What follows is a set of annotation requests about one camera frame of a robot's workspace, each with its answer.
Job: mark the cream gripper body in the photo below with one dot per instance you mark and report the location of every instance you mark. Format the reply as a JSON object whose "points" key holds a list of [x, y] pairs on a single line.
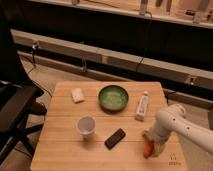
{"points": [[159, 142]]}

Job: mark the red orange pepper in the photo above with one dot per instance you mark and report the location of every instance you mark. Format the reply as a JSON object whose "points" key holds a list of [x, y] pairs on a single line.
{"points": [[148, 150]]}

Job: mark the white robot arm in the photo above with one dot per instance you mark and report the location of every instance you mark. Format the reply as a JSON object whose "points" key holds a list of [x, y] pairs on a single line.
{"points": [[172, 119]]}

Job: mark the white tube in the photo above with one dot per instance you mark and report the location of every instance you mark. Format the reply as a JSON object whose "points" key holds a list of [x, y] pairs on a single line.
{"points": [[142, 106]]}

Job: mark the black rectangular block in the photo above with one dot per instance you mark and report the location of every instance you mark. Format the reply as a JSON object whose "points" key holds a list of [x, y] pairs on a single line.
{"points": [[116, 137]]}

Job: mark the green bowl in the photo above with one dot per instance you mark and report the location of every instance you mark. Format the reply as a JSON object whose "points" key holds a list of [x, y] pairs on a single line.
{"points": [[113, 98]]}

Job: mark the white paper cup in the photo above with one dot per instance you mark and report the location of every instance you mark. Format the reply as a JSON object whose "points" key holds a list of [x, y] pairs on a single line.
{"points": [[86, 126]]}

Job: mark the white sponge piece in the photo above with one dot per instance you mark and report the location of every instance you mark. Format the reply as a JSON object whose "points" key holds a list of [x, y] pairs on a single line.
{"points": [[77, 95]]}

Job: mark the black office chair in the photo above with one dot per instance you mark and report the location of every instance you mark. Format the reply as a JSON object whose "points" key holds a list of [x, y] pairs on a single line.
{"points": [[18, 94]]}

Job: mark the grey wall rail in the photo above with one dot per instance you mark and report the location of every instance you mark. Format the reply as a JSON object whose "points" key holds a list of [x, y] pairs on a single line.
{"points": [[112, 58]]}

